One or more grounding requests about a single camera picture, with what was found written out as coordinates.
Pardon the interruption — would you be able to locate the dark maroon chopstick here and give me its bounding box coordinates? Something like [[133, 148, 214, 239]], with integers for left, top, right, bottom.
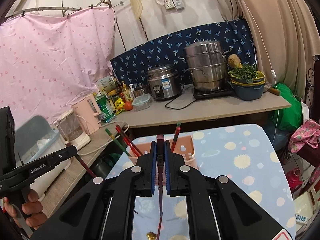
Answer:
[[156, 135, 164, 240]]

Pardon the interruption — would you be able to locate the green chopstick gold band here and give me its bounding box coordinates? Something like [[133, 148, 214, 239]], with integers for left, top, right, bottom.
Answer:
[[105, 128, 130, 156]]

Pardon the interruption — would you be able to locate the dark red chopstick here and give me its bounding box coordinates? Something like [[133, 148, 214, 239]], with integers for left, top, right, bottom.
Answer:
[[75, 154, 96, 178]]

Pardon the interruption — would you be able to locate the person left hand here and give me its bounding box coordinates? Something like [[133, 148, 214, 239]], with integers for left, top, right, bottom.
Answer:
[[3, 190, 47, 230]]

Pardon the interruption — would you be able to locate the pink perforated utensil basket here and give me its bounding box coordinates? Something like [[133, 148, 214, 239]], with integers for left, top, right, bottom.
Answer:
[[136, 135, 198, 168]]

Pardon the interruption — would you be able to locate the white dish drainer box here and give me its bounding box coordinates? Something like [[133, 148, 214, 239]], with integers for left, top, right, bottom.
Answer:
[[14, 115, 72, 199]]

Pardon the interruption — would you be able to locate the clear food container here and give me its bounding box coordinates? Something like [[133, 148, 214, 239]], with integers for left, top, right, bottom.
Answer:
[[132, 93, 151, 112]]

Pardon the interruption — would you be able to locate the red tomato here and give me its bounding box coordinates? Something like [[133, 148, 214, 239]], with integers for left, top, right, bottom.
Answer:
[[124, 101, 133, 111]]

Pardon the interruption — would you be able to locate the yellow snack packet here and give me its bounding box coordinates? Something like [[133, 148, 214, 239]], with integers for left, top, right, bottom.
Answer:
[[114, 98, 125, 112]]

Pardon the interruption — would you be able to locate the yellow oil bottle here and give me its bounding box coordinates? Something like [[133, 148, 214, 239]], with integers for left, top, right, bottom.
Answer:
[[121, 81, 134, 102]]

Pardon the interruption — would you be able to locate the small steel lidded pot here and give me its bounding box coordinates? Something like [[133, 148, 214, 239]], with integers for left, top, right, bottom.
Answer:
[[133, 83, 151, 98]]

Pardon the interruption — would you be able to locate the green tin can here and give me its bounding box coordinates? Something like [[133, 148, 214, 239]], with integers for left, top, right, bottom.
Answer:
[[95, 95, 115, 123]]

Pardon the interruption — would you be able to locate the steel rice cooker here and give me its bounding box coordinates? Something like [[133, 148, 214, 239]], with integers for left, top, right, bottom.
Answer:
[[147, 64, 182, 101]]

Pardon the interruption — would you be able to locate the white blender jug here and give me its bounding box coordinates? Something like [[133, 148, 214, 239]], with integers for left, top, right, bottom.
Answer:
[[54, 109, 91, 150]]

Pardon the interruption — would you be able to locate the pink electric kettle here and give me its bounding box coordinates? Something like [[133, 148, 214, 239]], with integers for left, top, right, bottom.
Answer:
[[71, 94, 101, 135]]

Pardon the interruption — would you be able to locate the white carton box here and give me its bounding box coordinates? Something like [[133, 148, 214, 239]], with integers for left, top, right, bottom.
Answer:
[[95, 76, 116, 94]]

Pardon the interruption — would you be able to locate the blue planet pattern tablecloth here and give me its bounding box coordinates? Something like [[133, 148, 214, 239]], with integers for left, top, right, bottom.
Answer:
[[106, 123, 297, 240]]

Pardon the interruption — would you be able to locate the black induction cooker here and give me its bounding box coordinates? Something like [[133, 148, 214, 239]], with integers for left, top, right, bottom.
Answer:
[[193, 83, 235, 100]]

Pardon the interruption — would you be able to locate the navy floral cloth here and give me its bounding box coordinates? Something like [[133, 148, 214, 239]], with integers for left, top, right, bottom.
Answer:
[[111, 18, 255, 85]]

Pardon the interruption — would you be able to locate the large steel steamer pot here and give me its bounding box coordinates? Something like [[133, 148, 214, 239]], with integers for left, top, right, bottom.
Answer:
[[179, 41, 228, 92]]

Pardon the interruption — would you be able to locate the gold flower spoon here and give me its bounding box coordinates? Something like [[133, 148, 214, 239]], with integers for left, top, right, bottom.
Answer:
[[146, 232, 157, 240]]

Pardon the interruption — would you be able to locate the blue basin with greens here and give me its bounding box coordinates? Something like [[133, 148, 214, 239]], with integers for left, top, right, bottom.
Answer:
[[228, 65, 265, 101]]

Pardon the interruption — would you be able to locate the pink dotted curtain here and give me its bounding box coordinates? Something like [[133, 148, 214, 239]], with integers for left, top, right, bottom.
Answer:
[[0, 7, 115, 127]]

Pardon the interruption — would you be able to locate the beige hanging curtain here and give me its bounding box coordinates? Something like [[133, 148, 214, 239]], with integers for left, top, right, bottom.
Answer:
[[237, 0, 319, 97]]

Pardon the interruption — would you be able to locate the white power cable plug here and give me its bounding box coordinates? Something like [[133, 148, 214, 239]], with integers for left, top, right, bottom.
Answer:
[[79, 120, 129, 157]]

